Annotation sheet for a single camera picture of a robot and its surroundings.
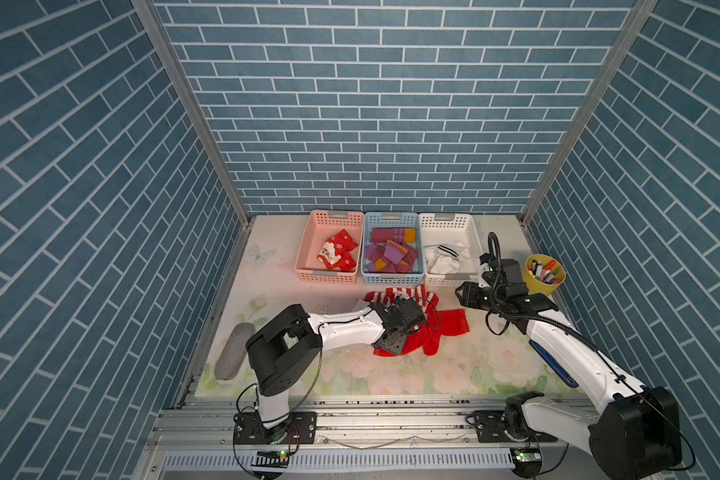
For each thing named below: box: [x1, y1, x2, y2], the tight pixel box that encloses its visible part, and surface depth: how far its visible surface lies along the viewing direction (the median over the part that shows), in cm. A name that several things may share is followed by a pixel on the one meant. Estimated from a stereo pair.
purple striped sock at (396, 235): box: [370, 228, 417, 245], surface depth 114 cm
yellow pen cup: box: [523, 254, 567, 297], surface depth 91 cm
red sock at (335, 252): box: [317, 229, 358, 271], surface depth 107 cm
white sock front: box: [436, 241, 472, 260], surface depth 110 cm
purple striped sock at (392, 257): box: [364, 240, 419, 273], surface depth 103 cm
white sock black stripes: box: [430, 244, 461, 274], surface depth 101 cm
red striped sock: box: [364, 284, 439, 313], surface depth 99 cm
